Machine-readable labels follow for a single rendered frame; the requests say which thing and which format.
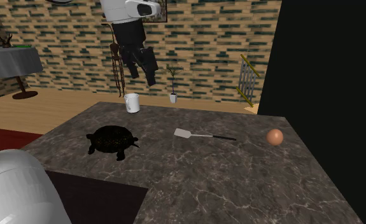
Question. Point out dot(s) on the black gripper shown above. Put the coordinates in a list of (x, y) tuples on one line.
[(129, 34)]

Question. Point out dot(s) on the brown egg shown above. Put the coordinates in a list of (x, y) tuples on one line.
[(274, 137)]

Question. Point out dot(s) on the small potted plant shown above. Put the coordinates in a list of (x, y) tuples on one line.
[(173, 97)]

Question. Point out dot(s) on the red rug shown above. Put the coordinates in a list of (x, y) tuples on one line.
[(5, 139)]

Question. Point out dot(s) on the white mug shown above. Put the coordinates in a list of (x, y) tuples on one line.
[(132, 103)]

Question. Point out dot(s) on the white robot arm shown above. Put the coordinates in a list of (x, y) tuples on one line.
[(13, 192)]

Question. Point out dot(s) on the black turtle figure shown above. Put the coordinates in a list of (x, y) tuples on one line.
[(112, 139)]

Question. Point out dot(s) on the brown hanging sculpture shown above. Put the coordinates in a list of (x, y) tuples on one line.
[(118, 74)]

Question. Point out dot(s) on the grey railing with yellow bars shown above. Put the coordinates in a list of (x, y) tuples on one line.
[(247, 82)]

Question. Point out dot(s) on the round table with grey cloth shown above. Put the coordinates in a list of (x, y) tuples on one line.
[(10, 62)]

